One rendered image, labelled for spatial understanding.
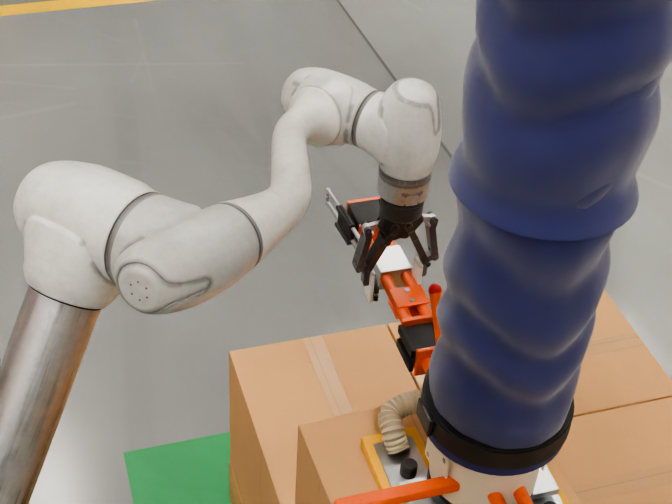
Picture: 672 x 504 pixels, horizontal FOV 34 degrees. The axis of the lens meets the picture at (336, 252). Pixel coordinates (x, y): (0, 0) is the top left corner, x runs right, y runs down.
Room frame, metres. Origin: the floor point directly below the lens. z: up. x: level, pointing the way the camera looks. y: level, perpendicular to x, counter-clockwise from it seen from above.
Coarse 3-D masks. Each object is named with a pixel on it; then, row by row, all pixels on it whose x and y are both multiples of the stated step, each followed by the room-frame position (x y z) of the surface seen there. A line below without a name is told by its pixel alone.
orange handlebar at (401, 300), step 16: (384, 288) 1.54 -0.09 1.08; (400, 288) 1.52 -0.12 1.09; (416, 288) 1.53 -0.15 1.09; (400, 304) 1.48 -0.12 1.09; (416, 304) 1.48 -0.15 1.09; (400, 320) 1.46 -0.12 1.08; (432, 480) 1.10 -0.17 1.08; (448, 480) 1.10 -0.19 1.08; (352, 496) 1.06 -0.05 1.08; (368, 496) 1.06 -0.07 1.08; (384, 496) 1.06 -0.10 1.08; (400, 496) 1.06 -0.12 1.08; (416, 496) 1.07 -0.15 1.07; (432, 496) 1.08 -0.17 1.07; (496, 496) 1.07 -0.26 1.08; (528, 496) 1.08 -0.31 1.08
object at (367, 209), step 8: (352, 200) 1.76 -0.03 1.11; (360, 200) 1.77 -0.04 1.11; (368, 200) 1.77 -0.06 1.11; (376, 200) 1.77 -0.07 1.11; (352, 208) 1.74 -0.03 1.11; (360, 208) 1.74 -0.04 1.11; (368, 208) 1.74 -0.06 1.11; (376, 208) 1.74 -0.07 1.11; (352, 216) 1.72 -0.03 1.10; (360, 216) 1.71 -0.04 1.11; (368, 216) 1.72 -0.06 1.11; (376, 216) 1.72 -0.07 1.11; (360, 224) 1.69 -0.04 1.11; (360, 232) 1.68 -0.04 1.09; (376, 232) 1.70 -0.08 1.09
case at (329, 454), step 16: (336, 416) 1.34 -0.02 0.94; (352, 416) 1.34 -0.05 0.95; (368, 416) 1.35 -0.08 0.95; (416, 416) 1.35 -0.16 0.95; (304, 432) 1.30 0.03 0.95; (320, 432) 1.30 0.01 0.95; (336, 432) 1.30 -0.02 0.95; (352, 432) 1.31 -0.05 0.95; (368, 432) 1.31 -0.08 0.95; (304, 448) 1.28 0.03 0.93; (320, 448) 1.27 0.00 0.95; (336, 448) 1.27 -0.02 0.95; (352, 448) 1.27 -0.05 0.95; (304, 464) 1.27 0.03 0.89; (320, 464) 1.23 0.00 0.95; (336, 464) 1.23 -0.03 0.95; (352, 464) 1.23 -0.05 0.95; (368, 464) 1.24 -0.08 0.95; (304, 480) 1.27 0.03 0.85; (320, 480) 1.20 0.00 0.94; (336, 480) 1.20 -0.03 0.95; (352, 480) 1.20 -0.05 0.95; (368, 480) 1.20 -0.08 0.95; (560, 480) 1.23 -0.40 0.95; (304, 496) 1.27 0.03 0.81; (320, 496) 1.19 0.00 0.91; (336, 496) 1.17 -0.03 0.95; (576, 496) 1.20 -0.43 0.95
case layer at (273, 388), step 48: (336, 336) 1.97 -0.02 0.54; (384, 336) 1.98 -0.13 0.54; (624, 336) 2.04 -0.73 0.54; (240, 384) 1.79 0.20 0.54; (288, 384) 1.80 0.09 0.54; (336, 384) 1.81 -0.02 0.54; (384, 384) 1.82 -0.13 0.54; (624, 384) 1.87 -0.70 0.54; (240, 432) 1.78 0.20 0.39; (288, 432) 1.65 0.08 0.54; (576, 432) 1.71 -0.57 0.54; (624, 432) 1.72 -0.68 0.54; (240, 480) 1.79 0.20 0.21; (288, 480) 1.52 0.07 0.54; (576, 480) 1.57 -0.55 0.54; (624, 480) 1.58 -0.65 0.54
